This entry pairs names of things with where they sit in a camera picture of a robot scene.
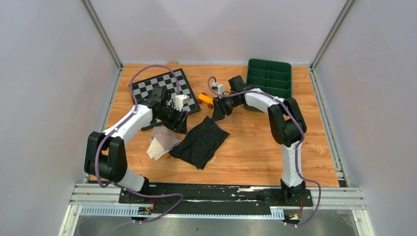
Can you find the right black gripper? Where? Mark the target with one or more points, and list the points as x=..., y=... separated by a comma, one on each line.
x=221, y=110

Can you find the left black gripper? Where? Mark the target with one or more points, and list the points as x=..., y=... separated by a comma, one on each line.
x=179, y=127

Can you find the black pinstriped underwear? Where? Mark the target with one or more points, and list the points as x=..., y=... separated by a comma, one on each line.
x=200, y=144

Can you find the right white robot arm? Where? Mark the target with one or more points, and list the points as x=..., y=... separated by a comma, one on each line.
x=286, y=122

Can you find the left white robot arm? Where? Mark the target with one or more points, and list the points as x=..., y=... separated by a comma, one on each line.
x=106, y=155

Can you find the pink underwear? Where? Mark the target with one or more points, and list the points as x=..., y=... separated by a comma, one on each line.
x=161, y=141

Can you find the yellow toy brick car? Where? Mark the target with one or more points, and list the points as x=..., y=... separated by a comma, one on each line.
x=204, y=98

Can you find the black white chessboard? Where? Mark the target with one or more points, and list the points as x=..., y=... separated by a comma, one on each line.
x=172, y=88

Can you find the green compartment tray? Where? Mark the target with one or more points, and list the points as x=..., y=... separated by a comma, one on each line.
x=272, y=77

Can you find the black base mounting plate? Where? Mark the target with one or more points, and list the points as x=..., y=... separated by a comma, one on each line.
x=270, y=196

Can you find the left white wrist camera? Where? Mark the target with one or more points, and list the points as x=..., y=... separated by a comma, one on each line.
x=180, y=100

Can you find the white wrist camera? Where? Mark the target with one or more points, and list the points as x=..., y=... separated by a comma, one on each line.
x=180, y=100
x=218, y=88

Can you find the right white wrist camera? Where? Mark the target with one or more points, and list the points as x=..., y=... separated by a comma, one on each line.
x=218, y=88

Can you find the aluminium front rail frame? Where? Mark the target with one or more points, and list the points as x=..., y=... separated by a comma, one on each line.
x=89, y=199

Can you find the left aluminium corner post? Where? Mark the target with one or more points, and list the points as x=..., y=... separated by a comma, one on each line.
x=102, y=33

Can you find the aluminium corner post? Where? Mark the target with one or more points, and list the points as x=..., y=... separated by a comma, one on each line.
x=102, y=33
x=332, y=33

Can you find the right aluminium corner post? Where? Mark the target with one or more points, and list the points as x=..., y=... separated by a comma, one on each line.
x=332, y=33

